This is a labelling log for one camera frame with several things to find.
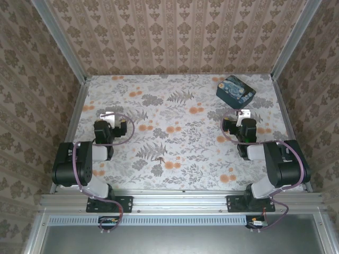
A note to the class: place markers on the dark box with starry print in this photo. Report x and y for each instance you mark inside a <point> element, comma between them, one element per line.
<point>234,91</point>

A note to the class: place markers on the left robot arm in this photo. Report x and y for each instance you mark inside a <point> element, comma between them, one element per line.
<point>69,164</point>

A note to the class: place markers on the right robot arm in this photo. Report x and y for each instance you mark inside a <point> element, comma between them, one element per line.
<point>286,169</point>

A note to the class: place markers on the floral patterned table cover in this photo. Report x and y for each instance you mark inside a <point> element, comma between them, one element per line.
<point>185,127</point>

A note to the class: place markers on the small circuit board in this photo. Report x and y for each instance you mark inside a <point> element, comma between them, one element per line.
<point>255,223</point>
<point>110,221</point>

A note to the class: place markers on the grey metal sheet panel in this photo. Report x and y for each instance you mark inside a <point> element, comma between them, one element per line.
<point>185,240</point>

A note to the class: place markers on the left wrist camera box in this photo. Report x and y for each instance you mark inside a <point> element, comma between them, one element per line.
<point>110,119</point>

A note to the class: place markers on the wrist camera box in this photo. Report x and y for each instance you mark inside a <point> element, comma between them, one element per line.
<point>245,113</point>
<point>110,119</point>

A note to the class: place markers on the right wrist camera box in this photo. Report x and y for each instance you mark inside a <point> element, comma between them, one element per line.
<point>245,113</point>

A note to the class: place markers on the aluminium side rail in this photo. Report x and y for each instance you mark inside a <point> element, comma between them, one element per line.
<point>284,105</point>
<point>78,105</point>

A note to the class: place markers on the long aluminium base rail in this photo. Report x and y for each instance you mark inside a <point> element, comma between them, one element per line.
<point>180,201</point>

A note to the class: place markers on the aluminium frame post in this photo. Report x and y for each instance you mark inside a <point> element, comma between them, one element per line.
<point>64,45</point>
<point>294,39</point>

